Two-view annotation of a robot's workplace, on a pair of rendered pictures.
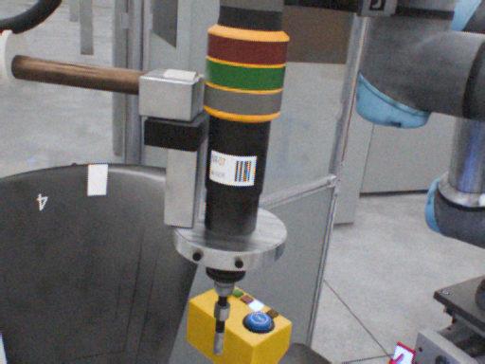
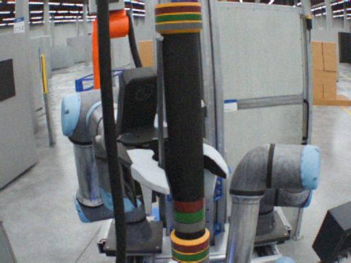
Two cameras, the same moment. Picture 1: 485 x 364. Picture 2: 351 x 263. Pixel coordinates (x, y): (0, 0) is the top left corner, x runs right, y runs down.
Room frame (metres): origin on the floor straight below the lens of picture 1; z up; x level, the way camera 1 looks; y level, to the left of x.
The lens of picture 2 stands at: (0.11, 0.28, 1.79)
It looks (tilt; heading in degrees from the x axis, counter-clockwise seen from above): 16 degrees down; 304
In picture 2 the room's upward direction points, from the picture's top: 4 degrees counter-clockwise
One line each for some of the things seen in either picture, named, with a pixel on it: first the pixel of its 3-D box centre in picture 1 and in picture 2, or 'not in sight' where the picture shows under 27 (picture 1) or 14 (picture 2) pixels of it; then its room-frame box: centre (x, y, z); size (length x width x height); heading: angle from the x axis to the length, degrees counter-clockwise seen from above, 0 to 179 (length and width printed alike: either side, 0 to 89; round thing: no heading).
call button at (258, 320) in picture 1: (259, 321); not in sight; (0.72, -0.05, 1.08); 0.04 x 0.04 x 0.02
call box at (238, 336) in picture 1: (237, 334); not in sight; (0.75, -0.02, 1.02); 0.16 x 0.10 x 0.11; 48
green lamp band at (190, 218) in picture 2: not in sight; (188, 210); (0.28, 0.00, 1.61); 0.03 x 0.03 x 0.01
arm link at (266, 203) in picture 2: not in sight; (262, 190); (0.48, -0.85, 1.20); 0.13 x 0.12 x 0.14; 12
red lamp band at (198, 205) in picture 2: not in sight; (188, 200); (0.28, 0.00, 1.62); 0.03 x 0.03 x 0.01
